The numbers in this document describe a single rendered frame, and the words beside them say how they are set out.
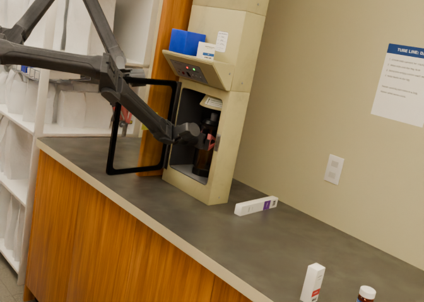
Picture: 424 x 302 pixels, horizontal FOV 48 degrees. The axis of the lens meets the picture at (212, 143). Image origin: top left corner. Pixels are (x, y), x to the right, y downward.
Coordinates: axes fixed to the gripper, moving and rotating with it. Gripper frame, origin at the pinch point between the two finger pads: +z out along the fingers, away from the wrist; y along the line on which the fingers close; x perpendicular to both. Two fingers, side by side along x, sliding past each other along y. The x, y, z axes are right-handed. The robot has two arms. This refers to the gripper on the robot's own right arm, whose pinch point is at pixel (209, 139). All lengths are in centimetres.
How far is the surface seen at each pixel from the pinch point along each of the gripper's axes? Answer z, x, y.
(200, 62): -21.3, -31.2, -8.2
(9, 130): -27, 34, 145
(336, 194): 34, 11, -46
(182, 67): -17.0, -27.5, 6.8
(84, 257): -33, 63, 28
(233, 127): -3.7, -8.8, -15.7
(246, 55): -5.9, -37.5, -16.1
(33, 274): -31, 97, 78
